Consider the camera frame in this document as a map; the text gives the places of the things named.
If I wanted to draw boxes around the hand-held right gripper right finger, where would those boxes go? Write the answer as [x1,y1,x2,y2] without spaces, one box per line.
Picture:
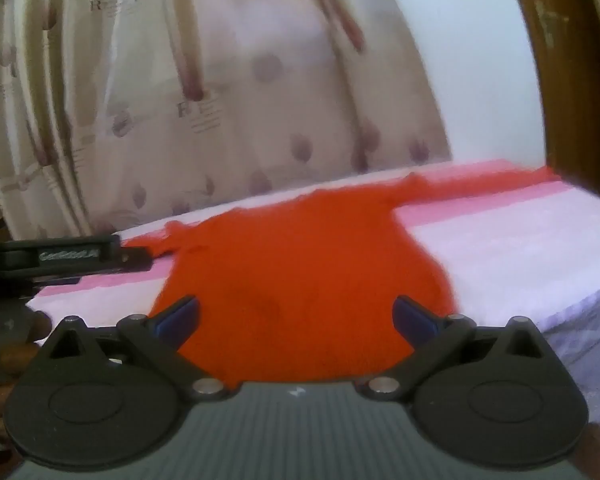
[362,296,553,401]

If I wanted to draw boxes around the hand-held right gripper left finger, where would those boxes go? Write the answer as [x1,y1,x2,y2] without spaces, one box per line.
[47,296,231,401]

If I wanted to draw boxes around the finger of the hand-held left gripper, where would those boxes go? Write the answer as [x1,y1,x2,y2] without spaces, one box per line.
[119,244,156,271]

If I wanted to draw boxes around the red knitted cardigan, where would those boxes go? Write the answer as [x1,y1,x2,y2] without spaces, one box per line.
[122,167,556,386]

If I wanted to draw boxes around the person's left hand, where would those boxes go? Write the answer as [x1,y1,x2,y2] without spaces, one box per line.
[0,310,52,411]

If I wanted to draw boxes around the pink checked blanket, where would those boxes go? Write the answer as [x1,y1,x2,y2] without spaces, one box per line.
[25,157,600,348]

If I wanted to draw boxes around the lavender bed sheet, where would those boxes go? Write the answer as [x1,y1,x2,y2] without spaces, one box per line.
[540,275,600,453]

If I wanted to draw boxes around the beige leaf print curtain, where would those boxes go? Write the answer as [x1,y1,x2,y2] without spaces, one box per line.
[0,0,453,243]

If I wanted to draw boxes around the brown wooden door frame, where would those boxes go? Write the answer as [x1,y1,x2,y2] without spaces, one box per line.
[502,0,600,206]

